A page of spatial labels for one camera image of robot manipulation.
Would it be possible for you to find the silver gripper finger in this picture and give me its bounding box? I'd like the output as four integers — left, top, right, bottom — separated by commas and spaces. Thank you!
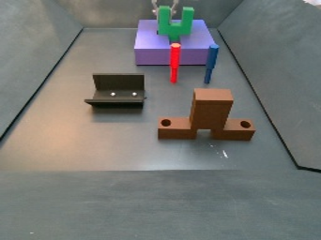
149, 0, 159, 15
170, 0, 179, 15

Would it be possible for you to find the purple board with cross slot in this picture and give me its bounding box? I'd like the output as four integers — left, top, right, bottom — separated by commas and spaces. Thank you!
133, 20, 214, 66

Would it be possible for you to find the blue peg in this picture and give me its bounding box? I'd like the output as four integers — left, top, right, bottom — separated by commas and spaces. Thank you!
204, 44, 219, 83

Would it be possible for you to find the red peg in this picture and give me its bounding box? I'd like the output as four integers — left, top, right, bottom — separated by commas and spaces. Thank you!
170, 43, 180, 83

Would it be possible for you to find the green U-shaped block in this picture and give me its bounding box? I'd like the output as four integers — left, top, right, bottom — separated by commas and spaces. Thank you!
157, 6, 194, 42

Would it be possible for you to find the brown T-shaped block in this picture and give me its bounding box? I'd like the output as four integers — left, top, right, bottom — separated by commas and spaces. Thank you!
157, 88, 255, 141

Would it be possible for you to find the black angle bracket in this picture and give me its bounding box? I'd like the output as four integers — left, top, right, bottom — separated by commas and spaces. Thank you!
84, 73, 145, 108

